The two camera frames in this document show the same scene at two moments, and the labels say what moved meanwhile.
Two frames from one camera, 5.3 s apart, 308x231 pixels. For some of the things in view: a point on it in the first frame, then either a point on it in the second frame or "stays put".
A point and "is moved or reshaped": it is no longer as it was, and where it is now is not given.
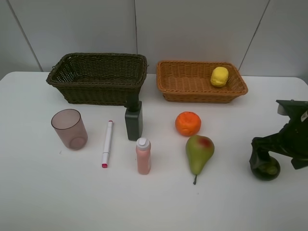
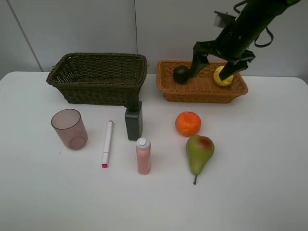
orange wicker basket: [190, 82] stays put
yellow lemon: [219, 76] is moved or reshaped
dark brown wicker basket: [100, 78] stays put
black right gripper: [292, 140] → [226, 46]
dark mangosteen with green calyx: [268, 171] → [181, 74]
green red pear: [199, 149] stays put
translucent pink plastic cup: [69, 124] stays put
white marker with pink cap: [108, 144] stays put
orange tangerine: [187, 123] stays put
